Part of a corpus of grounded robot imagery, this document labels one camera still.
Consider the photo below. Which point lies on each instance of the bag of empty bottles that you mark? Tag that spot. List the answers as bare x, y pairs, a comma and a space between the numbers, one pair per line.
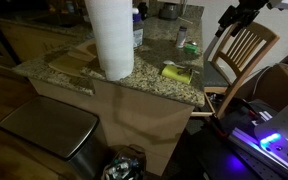
124, 165

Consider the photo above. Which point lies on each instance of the small metal object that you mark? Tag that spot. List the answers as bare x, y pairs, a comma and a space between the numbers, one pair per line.
185, 70

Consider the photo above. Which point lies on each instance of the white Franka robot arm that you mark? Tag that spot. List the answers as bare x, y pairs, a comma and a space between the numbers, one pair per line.
285, 128

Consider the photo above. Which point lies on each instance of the white plastic spoon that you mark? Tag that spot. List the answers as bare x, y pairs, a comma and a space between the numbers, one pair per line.
172, 62

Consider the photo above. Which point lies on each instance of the small white spice bottle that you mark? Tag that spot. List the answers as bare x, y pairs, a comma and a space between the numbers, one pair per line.
181, 36

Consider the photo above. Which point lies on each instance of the wooden cutting board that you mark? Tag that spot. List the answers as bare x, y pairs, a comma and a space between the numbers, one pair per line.
69, 61

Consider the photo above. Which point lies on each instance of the white paper towel roll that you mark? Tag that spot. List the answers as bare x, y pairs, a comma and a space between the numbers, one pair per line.
113, 36

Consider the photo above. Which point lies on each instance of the small green object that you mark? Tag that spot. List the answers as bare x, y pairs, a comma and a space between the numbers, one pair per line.
191, 48

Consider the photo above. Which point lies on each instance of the aluminium robot mounting base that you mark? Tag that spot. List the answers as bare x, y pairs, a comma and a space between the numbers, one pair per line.
250, 153

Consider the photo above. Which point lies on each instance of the white thin stick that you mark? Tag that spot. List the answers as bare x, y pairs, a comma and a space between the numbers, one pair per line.
185, 20

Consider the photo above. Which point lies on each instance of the clear jar with purple lid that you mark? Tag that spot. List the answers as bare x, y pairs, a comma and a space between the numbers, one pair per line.
138, 30

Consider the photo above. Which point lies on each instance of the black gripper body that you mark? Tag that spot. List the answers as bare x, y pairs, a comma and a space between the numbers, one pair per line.
247, 8

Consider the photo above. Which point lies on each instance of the wooden chair with grey seat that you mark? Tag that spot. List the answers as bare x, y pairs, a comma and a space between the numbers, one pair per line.
244, 56

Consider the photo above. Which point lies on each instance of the brown cardboard box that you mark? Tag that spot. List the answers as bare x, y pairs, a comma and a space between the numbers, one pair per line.
279, 85

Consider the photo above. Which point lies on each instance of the stainless steel trash can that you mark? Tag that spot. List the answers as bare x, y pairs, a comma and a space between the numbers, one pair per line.
49, 125

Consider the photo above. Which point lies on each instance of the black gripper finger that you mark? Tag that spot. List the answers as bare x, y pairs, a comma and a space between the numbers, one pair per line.
224, 20
241, 27

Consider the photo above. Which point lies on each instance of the open wooden drawer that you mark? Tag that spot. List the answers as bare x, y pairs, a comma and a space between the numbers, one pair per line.
208, 104

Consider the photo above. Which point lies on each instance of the green object on counter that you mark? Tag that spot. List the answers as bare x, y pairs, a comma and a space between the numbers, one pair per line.
174, 75

